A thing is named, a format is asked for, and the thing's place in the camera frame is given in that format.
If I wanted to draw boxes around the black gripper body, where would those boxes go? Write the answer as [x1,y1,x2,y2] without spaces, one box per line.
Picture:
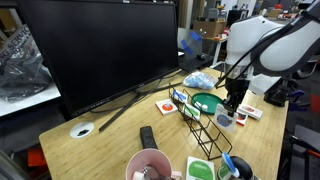
[225,77,251,102]

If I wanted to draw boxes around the white card blue picture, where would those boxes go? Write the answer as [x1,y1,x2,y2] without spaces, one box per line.
[213,102,239,133]

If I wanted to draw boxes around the white card green picture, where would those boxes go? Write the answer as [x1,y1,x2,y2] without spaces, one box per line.
[182,102,202,122]

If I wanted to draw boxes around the small metal object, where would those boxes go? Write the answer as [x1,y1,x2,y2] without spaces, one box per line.
[143,165,164,180]

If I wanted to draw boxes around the white abc book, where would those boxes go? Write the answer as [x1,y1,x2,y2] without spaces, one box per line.
[235,103,264,127]

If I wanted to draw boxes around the green plate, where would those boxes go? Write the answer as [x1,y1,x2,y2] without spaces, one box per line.
[190,92,224,116]

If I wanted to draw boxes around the plastic bag blue white items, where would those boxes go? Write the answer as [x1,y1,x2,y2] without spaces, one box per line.
[182,70,218,91]

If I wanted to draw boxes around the black table clamp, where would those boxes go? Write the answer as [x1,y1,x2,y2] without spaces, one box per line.
[263,77,298,108]

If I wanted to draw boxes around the black keyboard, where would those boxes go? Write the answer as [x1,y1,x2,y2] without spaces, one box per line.
[178,54,215,73]

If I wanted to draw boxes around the white card blue stripes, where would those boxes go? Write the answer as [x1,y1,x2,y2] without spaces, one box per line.
[172,88,190,105]

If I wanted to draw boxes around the blue spoon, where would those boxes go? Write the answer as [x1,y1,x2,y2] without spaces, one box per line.
[221,152,241,179]

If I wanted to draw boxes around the white card orange circle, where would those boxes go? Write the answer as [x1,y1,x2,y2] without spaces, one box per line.
[154,98,179,116]

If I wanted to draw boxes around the clear board blue tape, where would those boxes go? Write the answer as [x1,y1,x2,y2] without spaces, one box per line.
[177,27,205,62]

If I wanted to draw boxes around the cardboard box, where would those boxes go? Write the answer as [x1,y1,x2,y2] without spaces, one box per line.
[192,19,228,39]

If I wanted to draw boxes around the white card green circle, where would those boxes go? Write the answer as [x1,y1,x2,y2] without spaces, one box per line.
[185,155,216,180]

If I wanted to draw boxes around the black rectangular block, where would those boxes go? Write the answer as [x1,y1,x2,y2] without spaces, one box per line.
[139,125,159,150]

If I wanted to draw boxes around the pink mug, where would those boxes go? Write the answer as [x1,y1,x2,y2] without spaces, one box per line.
[125,148,183,180]

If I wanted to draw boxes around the small white block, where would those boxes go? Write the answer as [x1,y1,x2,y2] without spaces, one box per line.
[132,170,145,180]

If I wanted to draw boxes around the black computer monitor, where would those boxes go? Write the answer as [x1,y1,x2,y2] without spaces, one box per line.
[16,0,184,133]

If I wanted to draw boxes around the white side table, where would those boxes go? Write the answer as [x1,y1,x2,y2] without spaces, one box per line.
[0,82,63,119]

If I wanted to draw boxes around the orange box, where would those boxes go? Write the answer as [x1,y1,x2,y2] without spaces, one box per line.
[27,145,47,168]

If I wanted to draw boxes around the grey plastic bag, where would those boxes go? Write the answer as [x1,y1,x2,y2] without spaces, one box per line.
[0,24,55,104]

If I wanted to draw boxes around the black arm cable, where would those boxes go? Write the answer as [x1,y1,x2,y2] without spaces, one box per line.
[214,9,320,90]

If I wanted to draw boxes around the black wire rack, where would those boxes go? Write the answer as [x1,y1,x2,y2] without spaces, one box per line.
[168,82,234,161]

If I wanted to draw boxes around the blue clamp handle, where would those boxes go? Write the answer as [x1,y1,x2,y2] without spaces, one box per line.
[287,89,307,113]

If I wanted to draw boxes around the steel cup with handle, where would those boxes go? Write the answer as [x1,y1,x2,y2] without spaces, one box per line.
[216,155,260,180]

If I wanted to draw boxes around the white desk cable grommet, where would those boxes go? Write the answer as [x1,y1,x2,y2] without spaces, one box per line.
[69,121,95,140]

